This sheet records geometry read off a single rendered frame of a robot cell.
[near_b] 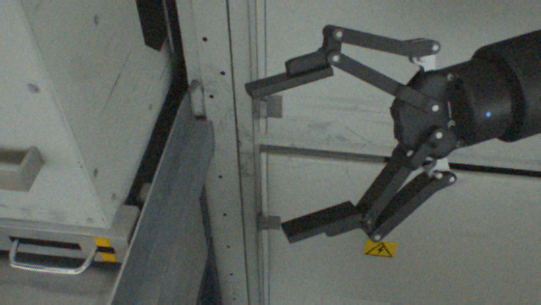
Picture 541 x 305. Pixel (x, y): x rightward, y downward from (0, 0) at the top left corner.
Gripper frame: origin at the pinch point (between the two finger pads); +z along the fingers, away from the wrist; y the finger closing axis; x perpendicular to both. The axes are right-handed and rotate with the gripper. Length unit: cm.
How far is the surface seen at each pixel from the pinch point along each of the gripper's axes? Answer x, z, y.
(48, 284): -23.7, 29.2, -16.0
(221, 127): -44.8, 0.8, -8.8
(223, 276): -70, 8, -51
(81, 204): -18.9, 20.7, -5.1
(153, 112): -36.1, 10.4, -1.0
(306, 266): -56, -9, -48
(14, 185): -13.1, 24.8, 1.0
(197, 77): -41.2, 2.5, 1.1
